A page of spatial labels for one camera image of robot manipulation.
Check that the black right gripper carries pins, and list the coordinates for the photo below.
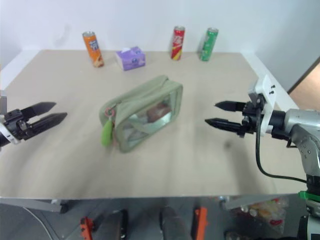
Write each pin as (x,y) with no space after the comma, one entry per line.
(251,117)

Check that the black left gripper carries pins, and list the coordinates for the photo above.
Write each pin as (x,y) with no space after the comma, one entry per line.
(15,123)

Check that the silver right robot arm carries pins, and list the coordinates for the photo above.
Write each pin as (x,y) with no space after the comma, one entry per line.
(303,132)

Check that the green transparent pouch bag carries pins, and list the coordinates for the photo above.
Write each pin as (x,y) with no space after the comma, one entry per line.
(147,105)

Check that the green zipper pull tag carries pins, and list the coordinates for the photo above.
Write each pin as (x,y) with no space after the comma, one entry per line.
(107,133)

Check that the green soda can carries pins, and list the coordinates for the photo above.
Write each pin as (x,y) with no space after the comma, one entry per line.
(208,45)

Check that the orange soda can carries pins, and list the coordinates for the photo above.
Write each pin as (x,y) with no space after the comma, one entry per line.
(94,50)

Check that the brown wooden panel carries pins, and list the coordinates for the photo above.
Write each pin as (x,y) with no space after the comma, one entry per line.
(306,82)

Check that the red soda can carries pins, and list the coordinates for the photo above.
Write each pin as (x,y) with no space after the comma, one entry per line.
(177,43)

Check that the purple tissue pack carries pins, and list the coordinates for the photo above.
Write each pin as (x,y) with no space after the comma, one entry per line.
(131,58)

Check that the clear bag of snacks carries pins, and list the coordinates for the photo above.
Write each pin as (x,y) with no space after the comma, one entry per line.
(265,212)

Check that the orange clamp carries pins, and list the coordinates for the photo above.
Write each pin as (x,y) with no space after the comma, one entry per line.
(85,227)
(200,222)

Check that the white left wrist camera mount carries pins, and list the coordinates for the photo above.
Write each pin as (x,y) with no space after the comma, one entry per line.
(3,117)

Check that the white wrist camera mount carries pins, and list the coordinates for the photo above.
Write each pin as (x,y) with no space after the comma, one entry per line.
(266,100)
(3,117)

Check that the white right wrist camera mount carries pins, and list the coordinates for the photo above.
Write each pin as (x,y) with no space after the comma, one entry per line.
(266,100)

